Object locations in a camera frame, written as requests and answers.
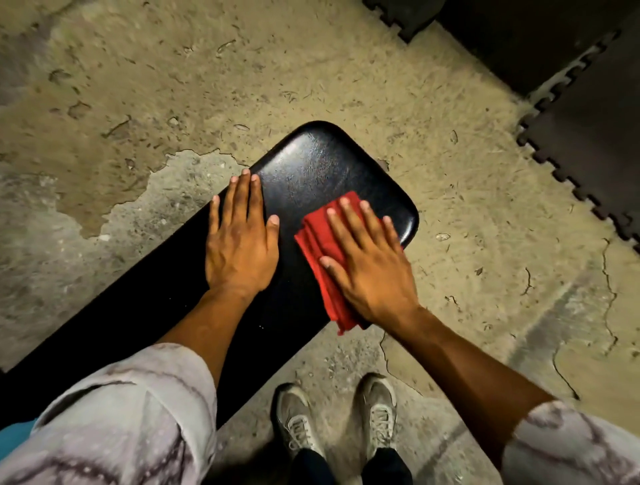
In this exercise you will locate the person's right little finger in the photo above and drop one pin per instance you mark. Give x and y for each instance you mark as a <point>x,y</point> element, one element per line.
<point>392,232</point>

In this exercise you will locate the person's left hand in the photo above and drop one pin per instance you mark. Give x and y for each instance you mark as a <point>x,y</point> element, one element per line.
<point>240,250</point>

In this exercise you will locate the black padded bench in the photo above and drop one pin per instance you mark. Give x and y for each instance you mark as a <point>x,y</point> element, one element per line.
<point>300,180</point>

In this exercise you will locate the white marbled right sleeve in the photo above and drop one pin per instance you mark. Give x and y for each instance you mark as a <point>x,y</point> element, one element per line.
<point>570,447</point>

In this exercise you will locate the person's left thumb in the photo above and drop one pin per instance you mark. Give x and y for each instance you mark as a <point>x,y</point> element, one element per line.
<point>273,232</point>

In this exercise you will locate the person's right middle finger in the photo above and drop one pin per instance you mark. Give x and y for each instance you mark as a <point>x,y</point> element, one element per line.
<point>356,222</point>

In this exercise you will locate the white marbled left sleeve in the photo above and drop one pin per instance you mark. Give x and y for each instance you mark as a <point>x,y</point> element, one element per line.
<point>115,419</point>

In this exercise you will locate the black trousers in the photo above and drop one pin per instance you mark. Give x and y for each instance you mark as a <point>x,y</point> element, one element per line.
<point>350,469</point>

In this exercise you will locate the person's left little finger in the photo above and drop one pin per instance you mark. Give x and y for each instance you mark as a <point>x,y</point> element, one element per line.
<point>214,215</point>

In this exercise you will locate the person's right forearm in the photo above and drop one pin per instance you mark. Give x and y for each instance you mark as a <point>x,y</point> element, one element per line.
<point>465,379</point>

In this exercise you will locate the black interlocking foam mat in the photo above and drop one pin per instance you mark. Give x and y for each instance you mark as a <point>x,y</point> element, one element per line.
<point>590,130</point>
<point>505,35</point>

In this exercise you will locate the grey left sneaker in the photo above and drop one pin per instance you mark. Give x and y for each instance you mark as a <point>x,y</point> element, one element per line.
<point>295,419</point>

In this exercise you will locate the person's left middle finger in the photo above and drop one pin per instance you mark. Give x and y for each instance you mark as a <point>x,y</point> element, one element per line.
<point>241,196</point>

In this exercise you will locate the white marbled sleeve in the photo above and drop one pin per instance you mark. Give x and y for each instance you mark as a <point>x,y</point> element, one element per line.
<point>570,447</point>
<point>115,419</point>

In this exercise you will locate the person's left forearm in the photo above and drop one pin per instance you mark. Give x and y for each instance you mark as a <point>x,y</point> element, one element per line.
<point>210,330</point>

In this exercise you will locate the person's right thumb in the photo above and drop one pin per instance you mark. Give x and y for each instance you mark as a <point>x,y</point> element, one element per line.
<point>335,272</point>

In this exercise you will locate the grey sneaker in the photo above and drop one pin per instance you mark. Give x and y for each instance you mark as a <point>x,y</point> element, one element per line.
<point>295,419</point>
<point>377,412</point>

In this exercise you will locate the grey right sneaker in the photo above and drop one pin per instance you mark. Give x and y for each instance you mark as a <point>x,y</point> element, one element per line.
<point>377,412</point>

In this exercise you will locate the red cloth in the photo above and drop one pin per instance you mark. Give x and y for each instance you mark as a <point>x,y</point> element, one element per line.
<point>320,240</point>

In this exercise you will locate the person's right hand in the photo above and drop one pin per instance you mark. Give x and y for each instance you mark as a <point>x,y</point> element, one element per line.
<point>375,270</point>

